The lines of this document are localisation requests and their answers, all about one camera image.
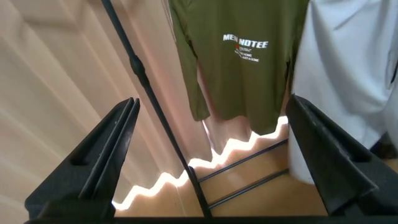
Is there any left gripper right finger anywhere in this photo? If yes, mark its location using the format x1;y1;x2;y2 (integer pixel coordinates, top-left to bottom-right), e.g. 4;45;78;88
285;95;398;218

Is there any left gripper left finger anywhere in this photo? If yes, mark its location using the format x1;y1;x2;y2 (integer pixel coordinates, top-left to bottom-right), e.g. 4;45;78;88
24;97;141;218

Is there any pale blue garment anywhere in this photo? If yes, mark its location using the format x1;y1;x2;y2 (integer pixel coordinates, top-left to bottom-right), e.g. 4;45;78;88
287;0;398;186

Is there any green long-sleeved shirt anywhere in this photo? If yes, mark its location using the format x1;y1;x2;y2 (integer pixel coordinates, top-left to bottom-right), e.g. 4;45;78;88
167;0;310;136

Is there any black clothes rack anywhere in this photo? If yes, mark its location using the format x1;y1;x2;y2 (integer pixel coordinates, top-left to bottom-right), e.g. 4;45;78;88
99;0;290;218

